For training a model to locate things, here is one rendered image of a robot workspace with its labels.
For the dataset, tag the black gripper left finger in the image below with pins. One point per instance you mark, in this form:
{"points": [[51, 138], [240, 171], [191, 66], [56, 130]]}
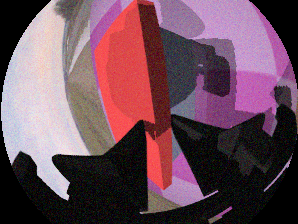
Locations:
{"points": [[125, 167]]}

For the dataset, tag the red lid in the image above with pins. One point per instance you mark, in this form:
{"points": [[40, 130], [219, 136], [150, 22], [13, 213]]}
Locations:
{"points": [[131, 69]]}

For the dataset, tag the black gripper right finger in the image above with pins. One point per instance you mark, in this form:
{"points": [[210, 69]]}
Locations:
{"points": [[209, 150]]}

